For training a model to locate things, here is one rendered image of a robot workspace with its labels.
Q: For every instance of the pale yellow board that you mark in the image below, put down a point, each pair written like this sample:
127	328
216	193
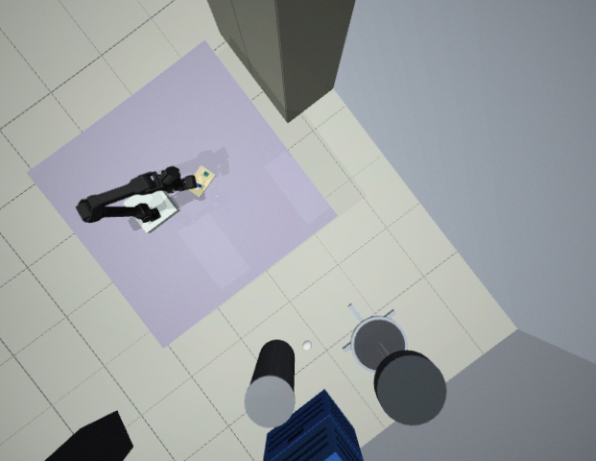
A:
204	178

